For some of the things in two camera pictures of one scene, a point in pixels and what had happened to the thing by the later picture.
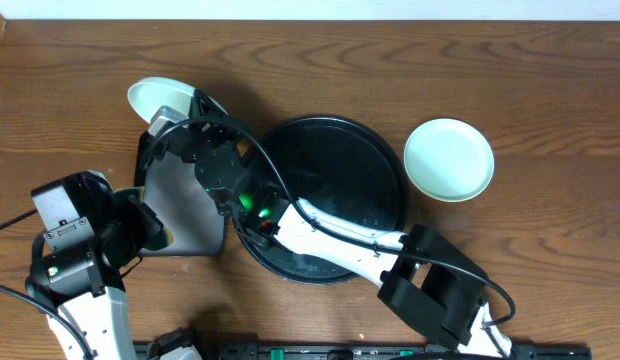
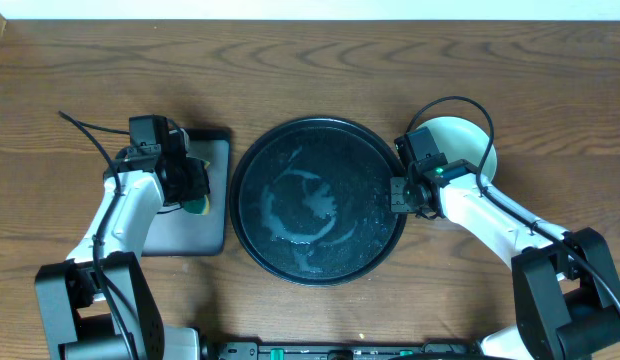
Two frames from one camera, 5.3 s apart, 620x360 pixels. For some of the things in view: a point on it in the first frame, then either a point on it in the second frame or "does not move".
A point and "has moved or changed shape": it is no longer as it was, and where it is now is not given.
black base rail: [253, 349] does not move
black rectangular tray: [181, 202] does not move
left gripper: [134, 252] → [199, 176]
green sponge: [154, 235] has moved or changed shape
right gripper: [201, 107] → [396, 198]
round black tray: [338, 166] does not move
